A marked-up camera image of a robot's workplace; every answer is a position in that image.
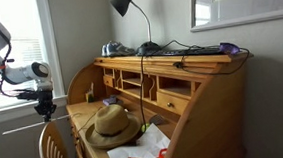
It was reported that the black keyboard cable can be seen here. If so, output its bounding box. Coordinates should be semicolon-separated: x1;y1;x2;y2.
172;45;252;80

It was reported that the yellow green ball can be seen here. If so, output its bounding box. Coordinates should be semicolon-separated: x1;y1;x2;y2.
140;123;151;133

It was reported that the wooden roll-top desk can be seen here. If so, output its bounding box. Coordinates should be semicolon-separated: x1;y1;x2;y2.
62;45;261;158

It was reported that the wooden slatted chair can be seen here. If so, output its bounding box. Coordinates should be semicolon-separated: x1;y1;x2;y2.
36;118;95;158

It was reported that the black lamp cord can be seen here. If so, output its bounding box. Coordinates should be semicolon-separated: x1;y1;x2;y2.
135;53;152;133

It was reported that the grey blue sneaker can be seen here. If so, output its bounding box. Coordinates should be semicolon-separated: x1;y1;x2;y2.
105;38;137;58
100;43;111;58

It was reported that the white framed wall picture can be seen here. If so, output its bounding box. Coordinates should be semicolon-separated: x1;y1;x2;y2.
187;0;283;33

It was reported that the black desk lamp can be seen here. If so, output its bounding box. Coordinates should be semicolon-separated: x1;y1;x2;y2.
109;0;163;58

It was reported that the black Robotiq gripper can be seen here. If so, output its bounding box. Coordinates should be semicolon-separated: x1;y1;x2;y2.
32;89;58;125

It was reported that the black computer keyboard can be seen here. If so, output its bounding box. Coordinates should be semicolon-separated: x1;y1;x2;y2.
153;44;226;60

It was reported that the white framed window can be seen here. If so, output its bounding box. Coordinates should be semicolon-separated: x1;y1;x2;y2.
0;0;68;125

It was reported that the purple computer mouse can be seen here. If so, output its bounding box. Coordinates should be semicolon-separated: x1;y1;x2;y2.
218;40;242;56

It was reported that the small grey object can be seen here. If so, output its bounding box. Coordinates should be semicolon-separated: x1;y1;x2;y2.
148;113;166;127

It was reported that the tan straw hat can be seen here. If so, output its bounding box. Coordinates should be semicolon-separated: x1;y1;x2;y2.
82;102;144;151

